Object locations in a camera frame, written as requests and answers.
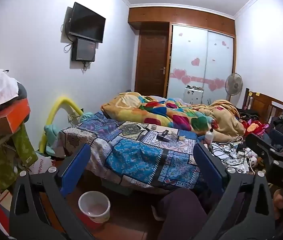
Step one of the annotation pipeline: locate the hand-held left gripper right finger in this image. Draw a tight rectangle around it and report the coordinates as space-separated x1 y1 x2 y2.
193 142 279 240

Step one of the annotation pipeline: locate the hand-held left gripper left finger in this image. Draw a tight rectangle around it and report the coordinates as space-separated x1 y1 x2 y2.
9 144 95 240

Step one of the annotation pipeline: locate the person's right hand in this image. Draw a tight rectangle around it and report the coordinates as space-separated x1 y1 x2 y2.
273 189 283 220

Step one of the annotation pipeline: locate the small white plush toy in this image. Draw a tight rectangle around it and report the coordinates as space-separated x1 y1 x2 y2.
246 155 259 168

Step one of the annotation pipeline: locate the white bottle with black cap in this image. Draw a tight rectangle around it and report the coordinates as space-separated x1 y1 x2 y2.
205 128 214 145

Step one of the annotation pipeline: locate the white bag with red print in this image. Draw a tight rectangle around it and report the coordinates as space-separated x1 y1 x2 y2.
29 156 57 175

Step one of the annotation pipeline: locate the clear plastic wrapper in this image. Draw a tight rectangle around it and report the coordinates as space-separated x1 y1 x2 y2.
170 132 185 142

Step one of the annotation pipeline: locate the white plastic bucket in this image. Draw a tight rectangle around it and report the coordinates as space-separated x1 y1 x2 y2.
78 191 111 223

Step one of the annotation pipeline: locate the wooden bed headboard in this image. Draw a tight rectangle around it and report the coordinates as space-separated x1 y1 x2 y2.
244 88 283 130

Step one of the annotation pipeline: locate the teal cloth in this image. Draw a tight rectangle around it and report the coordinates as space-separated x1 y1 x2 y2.
44 112 94 155

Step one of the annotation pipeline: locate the blue patchwork bed sheet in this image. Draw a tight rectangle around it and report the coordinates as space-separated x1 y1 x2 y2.
54 112 222 189

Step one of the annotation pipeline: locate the person's leg in dark trousers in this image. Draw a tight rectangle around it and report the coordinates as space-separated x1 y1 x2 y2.
156 187 208 240

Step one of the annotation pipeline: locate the green patterned bag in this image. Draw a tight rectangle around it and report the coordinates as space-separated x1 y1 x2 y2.
0 124 39 190

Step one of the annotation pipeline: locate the white standing fan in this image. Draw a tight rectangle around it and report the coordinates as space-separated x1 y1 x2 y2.
225 73 243 102

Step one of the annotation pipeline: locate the yellow foam tube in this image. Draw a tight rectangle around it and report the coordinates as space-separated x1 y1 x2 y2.
39 95 84 153

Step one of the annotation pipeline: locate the small white cabinet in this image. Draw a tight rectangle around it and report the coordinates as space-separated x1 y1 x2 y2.
184 86 204 104

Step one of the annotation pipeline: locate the colourful heart print blanket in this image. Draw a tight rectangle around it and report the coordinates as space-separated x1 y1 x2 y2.
101 92 245 137

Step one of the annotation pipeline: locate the orange cardboard box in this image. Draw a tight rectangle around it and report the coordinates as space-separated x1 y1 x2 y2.
0 99 31 135

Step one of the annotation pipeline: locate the group of pink heart stickers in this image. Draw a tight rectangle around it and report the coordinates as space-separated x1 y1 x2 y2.
170 32 229 92

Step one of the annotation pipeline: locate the dark grey cushion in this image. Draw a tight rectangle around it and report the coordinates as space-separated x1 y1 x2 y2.
16 81 28 100

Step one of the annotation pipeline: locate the frosted sliding door wardrobe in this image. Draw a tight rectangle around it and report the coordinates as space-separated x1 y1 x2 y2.
168 24 234 105

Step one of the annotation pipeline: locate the brown wooden door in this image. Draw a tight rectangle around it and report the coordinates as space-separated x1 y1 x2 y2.
134 30 170 98

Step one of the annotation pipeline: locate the wooden overhead cabinet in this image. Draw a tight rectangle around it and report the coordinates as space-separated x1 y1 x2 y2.
128 7 236 38

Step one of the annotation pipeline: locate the tangle of cables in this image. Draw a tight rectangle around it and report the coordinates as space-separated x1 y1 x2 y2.
206 140 250 173

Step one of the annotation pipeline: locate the black wall television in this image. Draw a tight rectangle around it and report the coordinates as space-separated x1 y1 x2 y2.
68 2 106 43

